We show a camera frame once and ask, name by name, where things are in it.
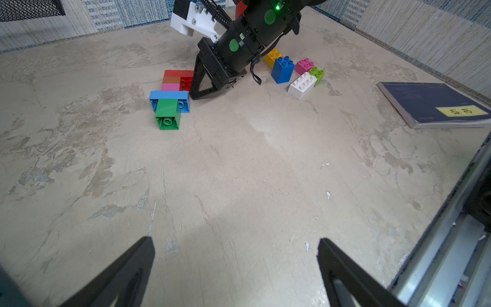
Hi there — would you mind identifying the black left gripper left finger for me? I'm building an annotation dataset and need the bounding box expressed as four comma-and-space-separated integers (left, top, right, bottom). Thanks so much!
61, 236, 155, 306

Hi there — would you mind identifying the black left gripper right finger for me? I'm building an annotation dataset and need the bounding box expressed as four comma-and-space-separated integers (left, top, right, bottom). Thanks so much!
317, 238, 404, 306

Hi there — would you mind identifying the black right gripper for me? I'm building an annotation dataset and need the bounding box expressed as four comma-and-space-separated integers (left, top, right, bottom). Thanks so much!
189, 38, 247, 100

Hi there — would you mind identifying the red lego brick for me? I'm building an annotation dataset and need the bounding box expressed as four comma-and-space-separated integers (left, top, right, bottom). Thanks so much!
164, 70, 194, 92

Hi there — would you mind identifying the light blue lego brick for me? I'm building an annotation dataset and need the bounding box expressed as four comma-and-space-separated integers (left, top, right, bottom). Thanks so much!
149, 91, 191, 113

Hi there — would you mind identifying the orange lego brick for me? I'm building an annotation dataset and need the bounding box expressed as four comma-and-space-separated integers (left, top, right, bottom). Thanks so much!
162, 76, 181, 84

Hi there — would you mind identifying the magenta lego brick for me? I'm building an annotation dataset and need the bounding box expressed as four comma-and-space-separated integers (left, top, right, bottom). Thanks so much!
161, 83, 180, 92

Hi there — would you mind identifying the yellow lego brick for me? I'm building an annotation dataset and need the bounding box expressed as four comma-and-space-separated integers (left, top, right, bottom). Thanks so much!
262, 48, 283, 69

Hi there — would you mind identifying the dark blue lego brick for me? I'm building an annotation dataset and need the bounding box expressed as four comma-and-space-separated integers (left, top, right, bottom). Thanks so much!
271, 56, 295, 84

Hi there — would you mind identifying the pink lego brick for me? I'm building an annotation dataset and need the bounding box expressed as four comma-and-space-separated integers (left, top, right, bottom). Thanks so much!
294, 58, 315, 75

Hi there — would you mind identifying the lime green lego brick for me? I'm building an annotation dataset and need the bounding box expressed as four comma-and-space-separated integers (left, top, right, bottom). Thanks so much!
309, 67, 325, 87

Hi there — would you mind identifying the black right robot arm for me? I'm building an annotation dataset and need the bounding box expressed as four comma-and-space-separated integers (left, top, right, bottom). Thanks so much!
171, 1, 321, 100

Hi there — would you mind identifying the white lego brick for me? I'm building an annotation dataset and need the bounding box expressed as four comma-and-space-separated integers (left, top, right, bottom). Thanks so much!
288, 72, 317, 100

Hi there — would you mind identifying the red pen cup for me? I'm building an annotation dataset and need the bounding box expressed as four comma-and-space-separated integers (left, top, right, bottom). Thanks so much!
233, 0, 248, 19

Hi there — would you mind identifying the teal blue marker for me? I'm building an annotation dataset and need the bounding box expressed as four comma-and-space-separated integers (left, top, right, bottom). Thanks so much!
0, 268, 32, 307

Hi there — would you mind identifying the dark blue notebook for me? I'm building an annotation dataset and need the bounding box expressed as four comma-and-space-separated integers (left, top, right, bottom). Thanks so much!
377, 82, 490, 129

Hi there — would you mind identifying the black wire mesh shelf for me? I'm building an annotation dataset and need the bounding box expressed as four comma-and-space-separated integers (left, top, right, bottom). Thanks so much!
1, 0, 66, 23

